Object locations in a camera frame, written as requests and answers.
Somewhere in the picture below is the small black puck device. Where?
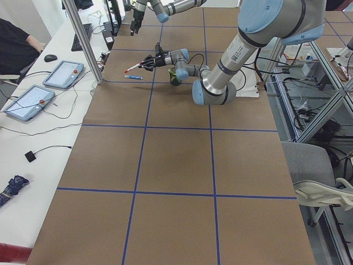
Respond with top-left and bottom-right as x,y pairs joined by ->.
24,151 -> 36,162

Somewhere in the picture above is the teach pendant tablet near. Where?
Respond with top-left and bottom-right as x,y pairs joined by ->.
4,85 -> 56,121

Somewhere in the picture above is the teach pendant tablet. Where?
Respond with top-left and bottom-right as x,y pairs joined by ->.
4,85 -> 56,121
42,60 -> 84,89

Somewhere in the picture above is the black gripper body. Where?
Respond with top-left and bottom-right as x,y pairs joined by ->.
153,54 -> 167,67
133,9 -> 144,22

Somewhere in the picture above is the black computer mouse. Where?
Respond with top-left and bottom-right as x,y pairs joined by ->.
44,54 -> 58,62

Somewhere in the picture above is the grey office chair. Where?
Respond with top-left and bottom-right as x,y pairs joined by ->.
281,141 -> 352,227

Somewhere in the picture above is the green pen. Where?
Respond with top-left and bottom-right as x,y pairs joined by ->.
168,69 -> 177,76

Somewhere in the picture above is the black keyboard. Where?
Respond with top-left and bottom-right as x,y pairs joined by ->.
71,23 -> 93,52

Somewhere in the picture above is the blue pen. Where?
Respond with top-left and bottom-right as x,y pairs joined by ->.
124,75 -> 143,80

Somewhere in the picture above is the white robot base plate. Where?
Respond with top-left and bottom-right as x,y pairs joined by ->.
232,68 -> 259,98

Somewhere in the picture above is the brown table mat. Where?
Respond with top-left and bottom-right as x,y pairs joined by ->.
28,8 -> 315,264

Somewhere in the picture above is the teach pendant tablet far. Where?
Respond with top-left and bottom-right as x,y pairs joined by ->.
42,60 -> 84,89

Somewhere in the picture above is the aluminium frame post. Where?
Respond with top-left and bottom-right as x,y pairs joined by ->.
62,0 -> 103,84

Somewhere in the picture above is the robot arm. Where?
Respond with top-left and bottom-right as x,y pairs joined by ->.
130,0 -> 206,36
138,0 -> 326,105

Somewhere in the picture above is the black mesh pen cup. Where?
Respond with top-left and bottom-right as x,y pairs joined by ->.
169,67 -> 181,86

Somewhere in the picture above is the seated person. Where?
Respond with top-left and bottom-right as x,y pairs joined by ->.
1,19 -> 44,75

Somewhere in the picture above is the red capped white pen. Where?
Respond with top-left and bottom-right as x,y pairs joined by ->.
124,62 -> 142,73

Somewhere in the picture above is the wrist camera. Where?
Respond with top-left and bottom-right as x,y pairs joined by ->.
154,43 -> 164,57

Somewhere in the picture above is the folded blue umbrella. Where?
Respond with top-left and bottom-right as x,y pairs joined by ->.
1,175 -> 30,207

